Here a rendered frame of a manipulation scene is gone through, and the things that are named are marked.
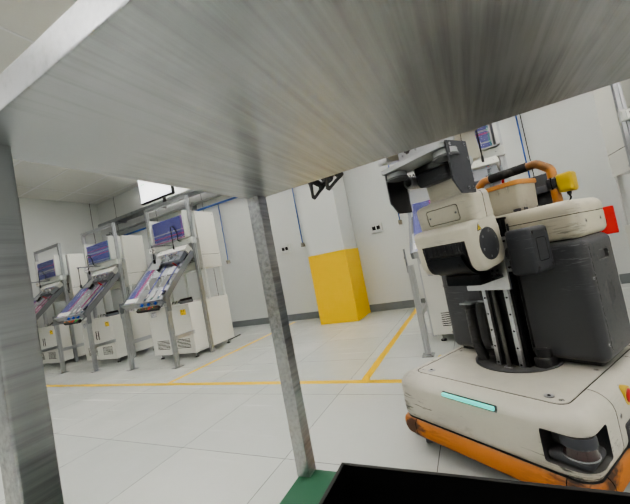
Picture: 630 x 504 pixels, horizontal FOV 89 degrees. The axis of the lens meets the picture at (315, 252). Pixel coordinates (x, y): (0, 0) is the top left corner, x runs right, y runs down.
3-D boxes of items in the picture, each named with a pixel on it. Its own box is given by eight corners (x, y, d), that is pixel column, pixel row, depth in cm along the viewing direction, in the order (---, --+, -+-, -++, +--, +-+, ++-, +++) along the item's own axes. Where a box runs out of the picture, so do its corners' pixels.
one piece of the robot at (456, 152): (417, 212, 122) (405, 157, 123) (486, 190, 98) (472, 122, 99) (386, 215, 113) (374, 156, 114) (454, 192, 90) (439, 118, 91)
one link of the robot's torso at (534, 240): (476, 287, 124) (463, 226, 126) (560, 284, 100) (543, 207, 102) (432, 303, 111) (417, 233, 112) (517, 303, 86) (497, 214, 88)
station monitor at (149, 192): (172, 195, 378) (167, 161, 380) (141, 207, 403) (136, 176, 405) (182, 196, 390) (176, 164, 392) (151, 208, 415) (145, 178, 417)
